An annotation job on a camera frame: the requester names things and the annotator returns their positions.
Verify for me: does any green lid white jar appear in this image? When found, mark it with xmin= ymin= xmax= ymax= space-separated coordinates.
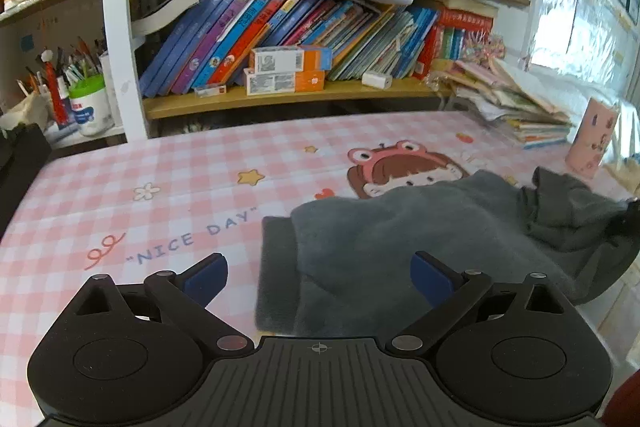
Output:
xmin=68 ymin=74 xmax=114 ymax=136

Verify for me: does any lower orange white box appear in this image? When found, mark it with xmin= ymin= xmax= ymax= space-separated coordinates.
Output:
xmin=243 ymin=68 xmax=326 ymax=96

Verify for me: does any pile of papers and booklets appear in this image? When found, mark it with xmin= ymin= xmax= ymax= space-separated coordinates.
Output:
xmin=427 ymin=57 xmax=573 ymax=148

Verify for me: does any white charger block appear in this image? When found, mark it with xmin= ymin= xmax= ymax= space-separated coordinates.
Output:
xmin=361 ymin=70 xmax=393 ymax=90

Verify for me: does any black bag at table edge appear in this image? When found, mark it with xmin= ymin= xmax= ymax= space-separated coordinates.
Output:
xmin=0 ymin=124 xmax=51 ymax=235

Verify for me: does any pink patterned cup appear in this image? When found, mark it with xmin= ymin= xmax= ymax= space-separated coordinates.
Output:
xmin=565 ymin=98 xmax=620 ymax=179

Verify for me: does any upper orange white box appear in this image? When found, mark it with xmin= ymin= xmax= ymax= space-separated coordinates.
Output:
xmin=248 ymin=46 xmax=333 ymax=74

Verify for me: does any pink checkered cartoon table mat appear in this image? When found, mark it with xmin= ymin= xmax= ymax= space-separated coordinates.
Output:
xmin=0 ymin=109 xmax=640 ymax=427

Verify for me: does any small red white box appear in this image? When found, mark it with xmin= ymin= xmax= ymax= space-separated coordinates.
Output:
xmin=194 ymin=83 xmax=227 ymax=98

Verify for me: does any red white pen figure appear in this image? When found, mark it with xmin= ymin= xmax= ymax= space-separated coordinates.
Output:
xmin=40 ymin=49 xmax=68 ymax=127

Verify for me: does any row of colourful books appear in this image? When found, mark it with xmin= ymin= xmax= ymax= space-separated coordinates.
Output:
xmin=139 ymin=0 xmax=497 ymax=98

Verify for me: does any grey fleece garment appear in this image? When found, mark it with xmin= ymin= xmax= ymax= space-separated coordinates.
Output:
xmin=255 ymin=168 xmax=639 ymax=339

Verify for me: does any orange white box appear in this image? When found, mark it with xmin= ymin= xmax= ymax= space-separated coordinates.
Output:
xmin=248 ymin=46 xmax=333 ymax=74
xmin=243 ymin=68 xmax=326 ymax=96

